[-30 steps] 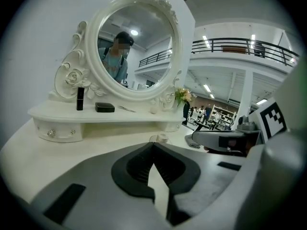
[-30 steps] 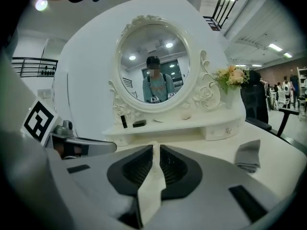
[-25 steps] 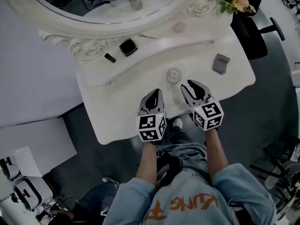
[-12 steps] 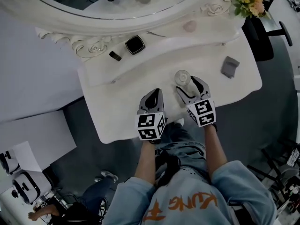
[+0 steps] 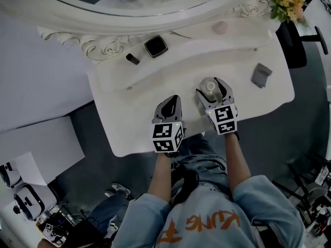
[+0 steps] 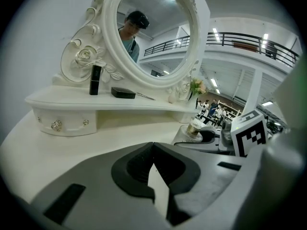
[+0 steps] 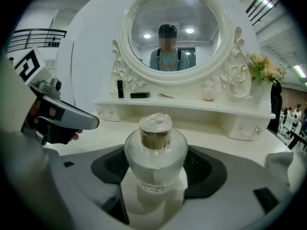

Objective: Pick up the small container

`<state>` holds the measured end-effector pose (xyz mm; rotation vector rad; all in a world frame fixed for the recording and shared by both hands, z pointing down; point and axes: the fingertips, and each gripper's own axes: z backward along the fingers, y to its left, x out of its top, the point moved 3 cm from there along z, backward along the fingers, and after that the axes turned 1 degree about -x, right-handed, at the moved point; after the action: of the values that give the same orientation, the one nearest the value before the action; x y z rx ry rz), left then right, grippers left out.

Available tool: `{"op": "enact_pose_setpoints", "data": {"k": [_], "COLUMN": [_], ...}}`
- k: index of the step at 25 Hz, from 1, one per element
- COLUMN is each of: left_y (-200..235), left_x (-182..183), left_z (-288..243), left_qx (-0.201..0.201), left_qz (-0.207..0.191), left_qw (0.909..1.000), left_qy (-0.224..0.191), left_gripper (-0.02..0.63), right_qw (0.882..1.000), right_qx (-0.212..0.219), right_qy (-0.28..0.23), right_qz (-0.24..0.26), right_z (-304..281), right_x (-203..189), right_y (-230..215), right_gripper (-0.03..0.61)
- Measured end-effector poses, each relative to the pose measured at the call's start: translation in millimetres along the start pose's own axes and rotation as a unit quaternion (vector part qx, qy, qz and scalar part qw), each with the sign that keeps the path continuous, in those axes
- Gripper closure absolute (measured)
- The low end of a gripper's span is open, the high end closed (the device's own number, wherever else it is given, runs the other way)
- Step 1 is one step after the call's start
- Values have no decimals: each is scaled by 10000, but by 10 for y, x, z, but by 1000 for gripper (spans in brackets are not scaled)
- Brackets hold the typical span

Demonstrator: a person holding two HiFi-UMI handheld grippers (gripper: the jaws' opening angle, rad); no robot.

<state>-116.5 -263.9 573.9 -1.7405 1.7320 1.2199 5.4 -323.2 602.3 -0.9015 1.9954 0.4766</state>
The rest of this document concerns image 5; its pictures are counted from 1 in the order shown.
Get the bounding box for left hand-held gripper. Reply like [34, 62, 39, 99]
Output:
[150, 95, 187, 154]

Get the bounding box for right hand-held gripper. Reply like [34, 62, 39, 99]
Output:
[195, 77, 238, 136]

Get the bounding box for person's left forearm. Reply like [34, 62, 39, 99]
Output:
[147, 152, 173, 206]

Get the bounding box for person's right forearm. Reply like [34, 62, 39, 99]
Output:
[224, 133, 252, 194]

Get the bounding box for white vanity table top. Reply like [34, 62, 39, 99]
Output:
[87, 16, 296, 158]

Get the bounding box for grey folded stand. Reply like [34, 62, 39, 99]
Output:
[250, 63, 273, 89]

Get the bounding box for black lipstick tube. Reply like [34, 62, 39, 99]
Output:
[125, 53, 141, 66]

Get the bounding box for black square compact case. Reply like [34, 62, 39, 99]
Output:
[144, 35, 169, 59]

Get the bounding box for light blue denim jeans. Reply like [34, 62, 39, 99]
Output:
[170, 135, 229, 199]

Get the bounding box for pink round powder puff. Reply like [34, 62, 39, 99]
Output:
[212, 20, 229, 35]

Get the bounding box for thin metal hairpin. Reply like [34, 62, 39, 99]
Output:
[169, 30, 192, 39]

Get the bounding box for black office chair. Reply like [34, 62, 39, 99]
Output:
[275, 21, 329, 70]

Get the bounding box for grey sneaker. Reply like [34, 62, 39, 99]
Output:
[107, 220, 120, 240]
[104, 182, 132, 199]

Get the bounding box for oval white ornate mirror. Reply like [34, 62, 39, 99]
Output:
[0, 0, 275, 61]

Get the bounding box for yellow flower bouquet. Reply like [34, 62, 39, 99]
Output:
[269, 0, 307, 25]

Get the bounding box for black metal stand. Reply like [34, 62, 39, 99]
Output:
[271, 151, 331, 242]

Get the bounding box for white round side table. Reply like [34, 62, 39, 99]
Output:
[304, 0, 331, 88]

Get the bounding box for dark trouser leg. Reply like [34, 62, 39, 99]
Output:
[89, 192, 125, 234]

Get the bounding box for light blue printed sweatshirt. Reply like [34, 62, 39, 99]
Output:
[111, 174, 308, 248]

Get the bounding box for white box cabinet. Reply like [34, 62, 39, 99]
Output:
[0, 115, 86, 186]

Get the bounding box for white paper sheet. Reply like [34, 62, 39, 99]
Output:
[13, 151, 49, 187]

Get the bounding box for black bag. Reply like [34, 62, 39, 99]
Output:
[38, 218, 104, 248]

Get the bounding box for white robot head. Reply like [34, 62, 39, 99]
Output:
[12, 183, 58, 222]
[0, 161, 23, 189]

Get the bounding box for spare grey gripper device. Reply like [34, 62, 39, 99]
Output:
[42, 222, 68, 244]

